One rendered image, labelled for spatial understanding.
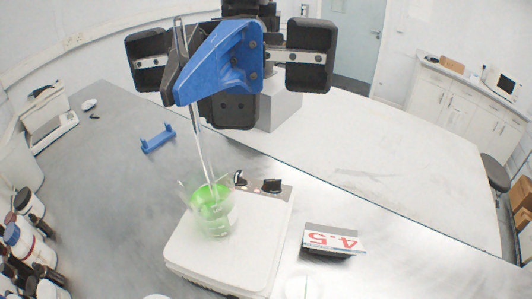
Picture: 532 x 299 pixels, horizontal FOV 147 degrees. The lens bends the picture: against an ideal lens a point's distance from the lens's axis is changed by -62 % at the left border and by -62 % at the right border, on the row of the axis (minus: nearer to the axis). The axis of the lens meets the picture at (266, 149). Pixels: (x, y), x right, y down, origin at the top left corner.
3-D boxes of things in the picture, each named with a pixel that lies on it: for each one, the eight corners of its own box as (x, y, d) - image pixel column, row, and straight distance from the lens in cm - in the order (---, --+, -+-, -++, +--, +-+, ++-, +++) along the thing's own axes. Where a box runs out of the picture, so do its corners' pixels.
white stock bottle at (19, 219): (36, 232, 61) (9, 204, 57) (46, 237, 57) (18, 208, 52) (28, 251, 61) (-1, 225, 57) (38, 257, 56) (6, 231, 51)
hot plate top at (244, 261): (204, 185, 30) (202, 181, 29) (288, 204, 27) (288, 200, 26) (162, 258, 26) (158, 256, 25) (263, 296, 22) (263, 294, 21)
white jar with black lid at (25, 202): (32, 209, 70) (16, 190, 67) (47, 202, 65) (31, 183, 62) (28, 228, 66) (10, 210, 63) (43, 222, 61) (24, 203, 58)
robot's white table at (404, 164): (240, 179, 162) (227, 63, 113) (387, 253, 148) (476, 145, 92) (195, 222, 145) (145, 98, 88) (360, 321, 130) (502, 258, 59)
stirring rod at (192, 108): (223, 223, 24) (175, 16, 12) (228, 224, 23) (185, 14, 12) (221, 228, 23) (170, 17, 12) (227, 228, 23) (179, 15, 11)
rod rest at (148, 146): (170, 130, 59) (166, 118, 58) (176, 133, 57) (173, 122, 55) (141, 149, 56) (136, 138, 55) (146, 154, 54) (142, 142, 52)
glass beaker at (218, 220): (241, 204, 26) (234, 156, 20) (243, 244, 23) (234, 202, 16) (195, 206, 27) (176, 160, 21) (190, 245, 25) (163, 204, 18)
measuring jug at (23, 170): (23, 217, 72) (-11, 177, 67) (10, 207, 84) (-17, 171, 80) (54, 170, 75) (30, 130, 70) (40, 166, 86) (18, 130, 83)
